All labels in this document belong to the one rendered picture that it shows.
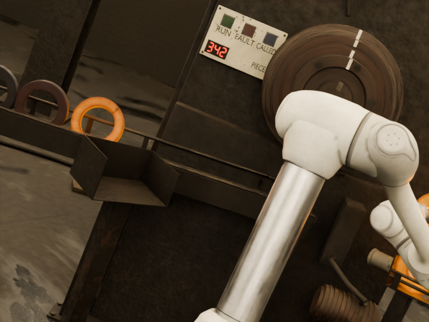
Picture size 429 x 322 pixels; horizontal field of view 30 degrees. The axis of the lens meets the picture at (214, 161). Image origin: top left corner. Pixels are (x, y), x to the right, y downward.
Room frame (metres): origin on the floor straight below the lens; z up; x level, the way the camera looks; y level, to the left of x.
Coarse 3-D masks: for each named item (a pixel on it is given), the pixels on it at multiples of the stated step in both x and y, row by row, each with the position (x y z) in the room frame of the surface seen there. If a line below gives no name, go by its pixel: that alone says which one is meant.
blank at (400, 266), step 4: (400, 256) 2.59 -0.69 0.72; (400, 260) 2.59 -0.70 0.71; (396, 264) 2.59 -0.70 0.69; (400, 264) 2.59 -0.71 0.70; (404, 264) 2.58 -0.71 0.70; (396, 268) 2.59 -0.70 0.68; (400, 268) 2.58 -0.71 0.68; (404, 268) 2.58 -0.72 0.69; (404, 272) 2.57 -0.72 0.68; (408, 272) 2.57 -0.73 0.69; (412, 276) 2.58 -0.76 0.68; (408, 280) 2.56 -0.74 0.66; (400, 284) 2.57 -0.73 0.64; (404, 284) 2.56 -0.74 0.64; (416, 284) 2.54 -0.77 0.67; (404, 288) 2.56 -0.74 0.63; (408, 288) 2.55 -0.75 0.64; (424, 288) 2.53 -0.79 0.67; (408, 292) 2.55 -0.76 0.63; (412, 292) 2.54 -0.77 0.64; (416, 292) 2.54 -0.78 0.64; (420, 292) 2.53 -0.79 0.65
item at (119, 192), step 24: (96, 144) 2.49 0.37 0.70; (120, 144) 2.53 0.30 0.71; (72, 168) 2.45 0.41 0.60; (96, 168) 2.32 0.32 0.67; (120, 168) 2.55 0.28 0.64; (144, 168) 2.60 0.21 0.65; (168, 168) 2.50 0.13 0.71; (96, 192) 2.36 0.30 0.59; (120, 192) 2.43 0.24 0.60; (144, 192) 2.50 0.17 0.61; (168, 192) 2.46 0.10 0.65; (120, 216) 2.44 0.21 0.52; (96, 240) 2.44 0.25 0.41; (96, 264) 2.43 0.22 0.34; (96, 288) 2.45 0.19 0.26; (72, 312) 2.42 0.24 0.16
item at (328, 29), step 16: (304, 32) 2.68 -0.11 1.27; (320, 32) 2.68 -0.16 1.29; (336, 32) 2.68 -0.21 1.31; (352, 32) 2.68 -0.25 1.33; (288, 48) 2.68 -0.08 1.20; (384, 48) 2.68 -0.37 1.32; (272, 64) 2.68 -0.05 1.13; (272, 80) 2.68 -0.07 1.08; (400, 80) 2.69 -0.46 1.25; (400, 96) 2.69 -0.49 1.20; (272, 112) 2.68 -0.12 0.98; (272, 128) 2.68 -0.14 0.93
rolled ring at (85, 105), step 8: (80, 104) 2.73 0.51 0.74; (88, 104) 2.74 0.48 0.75; (96, 104) 2.74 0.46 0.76; (104, 104) 2.74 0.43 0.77; (112, 104) 2.75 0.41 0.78; (80, 112) 2.72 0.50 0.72; (112, 112) 2.74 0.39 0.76; (120, 112) 2.74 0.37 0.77; (72, 120) 2.71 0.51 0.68; (80, 120) 2.72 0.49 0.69; (120, 120) 2.73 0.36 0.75; (72, 128) 2.70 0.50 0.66; (80, 128) 2.71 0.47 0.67; (120, 128) 2.72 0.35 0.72; (112, 136) 2.71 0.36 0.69; (120, 136) 2.72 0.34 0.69
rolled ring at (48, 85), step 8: (40, 80) 2.69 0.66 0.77; (48, 80) 2.71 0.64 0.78; (24, 88) 2.69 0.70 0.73; (32, 88) 2.69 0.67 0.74; (40, 88) 2.69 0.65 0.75; (48, 88) 2.69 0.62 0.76; (56, 88) 2.69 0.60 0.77; (16, 96) 2.69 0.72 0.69; (24, 96) 2.69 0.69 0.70; (56, 96) 2.69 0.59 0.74; (64, 96) 2.69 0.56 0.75; (16, 104) 2.69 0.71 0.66; (24, 104) 2.70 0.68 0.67; (64, 104) 2.69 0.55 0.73; (24, 112) 2.69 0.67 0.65; (64, 112) 2.69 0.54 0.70; (56, 120) 2.69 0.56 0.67; (64, 120) 2.70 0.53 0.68
